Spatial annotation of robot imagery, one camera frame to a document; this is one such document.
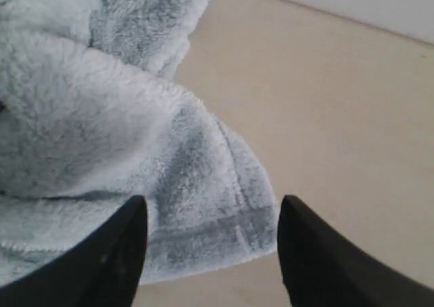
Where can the light blue fleece towel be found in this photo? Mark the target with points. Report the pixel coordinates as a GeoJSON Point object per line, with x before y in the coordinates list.
{"type": "Point", "coordinates": [90, 117]}

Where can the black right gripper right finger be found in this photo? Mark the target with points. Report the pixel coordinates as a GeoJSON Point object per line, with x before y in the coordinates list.
{"type": "Point", "coordinates": [320, 267]}

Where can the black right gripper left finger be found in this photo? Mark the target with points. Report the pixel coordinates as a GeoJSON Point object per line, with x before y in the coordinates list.
{"type": "Point", "coordinates": [102, 270]}

